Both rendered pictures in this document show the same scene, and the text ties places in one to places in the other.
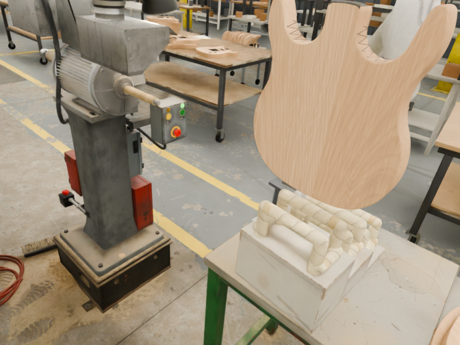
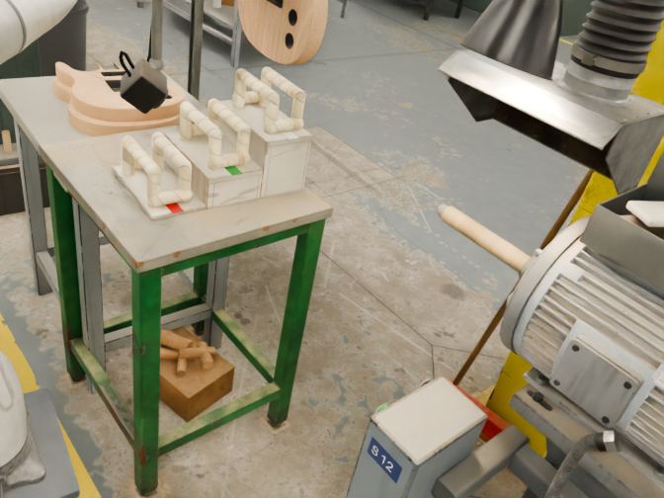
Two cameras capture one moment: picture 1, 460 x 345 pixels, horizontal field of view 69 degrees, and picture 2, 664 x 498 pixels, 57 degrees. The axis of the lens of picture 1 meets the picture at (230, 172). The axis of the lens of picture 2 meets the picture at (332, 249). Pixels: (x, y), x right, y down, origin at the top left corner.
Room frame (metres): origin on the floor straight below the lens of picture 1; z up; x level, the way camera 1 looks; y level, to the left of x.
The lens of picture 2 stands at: (2.24, 0.20, 1.78)
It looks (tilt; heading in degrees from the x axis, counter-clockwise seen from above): 34 degrees down; 185
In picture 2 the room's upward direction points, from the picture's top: 12 degrees clockwise
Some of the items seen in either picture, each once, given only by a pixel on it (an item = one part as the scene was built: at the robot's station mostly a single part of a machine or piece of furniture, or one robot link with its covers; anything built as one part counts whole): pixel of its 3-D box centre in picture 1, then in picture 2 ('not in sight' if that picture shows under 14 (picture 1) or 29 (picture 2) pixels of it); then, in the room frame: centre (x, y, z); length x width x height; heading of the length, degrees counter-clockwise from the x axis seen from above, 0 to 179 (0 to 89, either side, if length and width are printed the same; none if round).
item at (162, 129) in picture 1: (156, 122); (452, 494); (1.63, 0.41, 0.99); 0.24 x 0.21 x 0.26; 51
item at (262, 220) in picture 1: (262, 220); (296, 112); (0.70, -0.10, 1.15); 0.03 x 0.03 x 0.09
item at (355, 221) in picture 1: (335, 210); (200, 120); (0.82, -0.32, 1.12); 0.20 x 0.03 x 0.03; 48
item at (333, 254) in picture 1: (328, 259); (249, 97); (0.61, -0.26, 1.12); 0.11 x 0.03 x 0.03; 139
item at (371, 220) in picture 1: (352, 210); (140, 155); (0.94, -0.43, 1.04); 0.20 x 0.03 x 0.03; 48
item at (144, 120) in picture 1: (146, 120); (482, 464); (1.58, 0.44, 1.02); 0.19 x 0.04 x 0.04; 141
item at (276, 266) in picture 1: (290, 265); (261, 145); (0.68, -0.19, 1.02); 0.27 x 0.15 x 0.17; 49
